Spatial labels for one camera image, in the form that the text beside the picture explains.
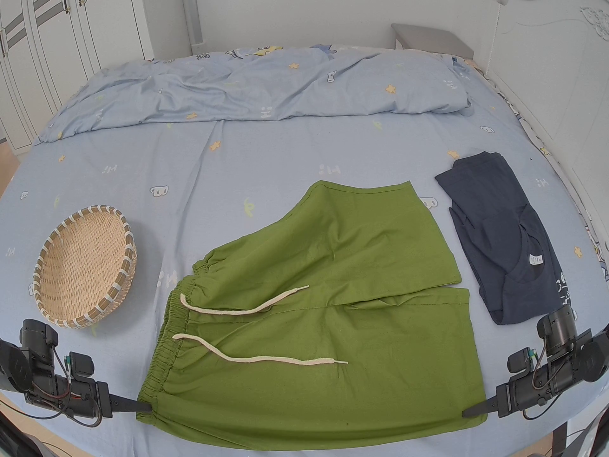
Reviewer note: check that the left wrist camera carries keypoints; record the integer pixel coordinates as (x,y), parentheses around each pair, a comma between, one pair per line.
(81,364)

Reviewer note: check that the white wardrobe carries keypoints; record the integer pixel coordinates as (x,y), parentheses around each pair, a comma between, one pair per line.
(47,41)

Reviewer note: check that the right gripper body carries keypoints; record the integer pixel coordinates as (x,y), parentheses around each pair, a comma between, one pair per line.
(528,391)

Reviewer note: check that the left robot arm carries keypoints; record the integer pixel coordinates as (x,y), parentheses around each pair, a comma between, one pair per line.
(19,364)

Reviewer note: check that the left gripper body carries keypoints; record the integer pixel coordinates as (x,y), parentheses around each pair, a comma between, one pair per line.
(88,395)

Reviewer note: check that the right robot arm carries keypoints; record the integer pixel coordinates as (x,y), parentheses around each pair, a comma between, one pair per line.
(592,364)

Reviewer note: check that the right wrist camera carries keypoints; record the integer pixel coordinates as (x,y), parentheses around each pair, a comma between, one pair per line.
(519,361)

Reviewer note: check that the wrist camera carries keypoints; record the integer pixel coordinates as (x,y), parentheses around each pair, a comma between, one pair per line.
(81,364)
(519,361)

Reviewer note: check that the round woven basket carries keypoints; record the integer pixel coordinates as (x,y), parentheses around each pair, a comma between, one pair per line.
(81,264)

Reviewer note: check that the dark blue T-shirt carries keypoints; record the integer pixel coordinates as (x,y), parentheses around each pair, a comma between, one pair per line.
(495,236)

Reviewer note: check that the pale blue quilt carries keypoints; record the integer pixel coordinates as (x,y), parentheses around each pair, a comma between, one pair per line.
(285,88)

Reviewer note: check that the green shorts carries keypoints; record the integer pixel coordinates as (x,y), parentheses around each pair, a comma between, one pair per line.
(333,279)

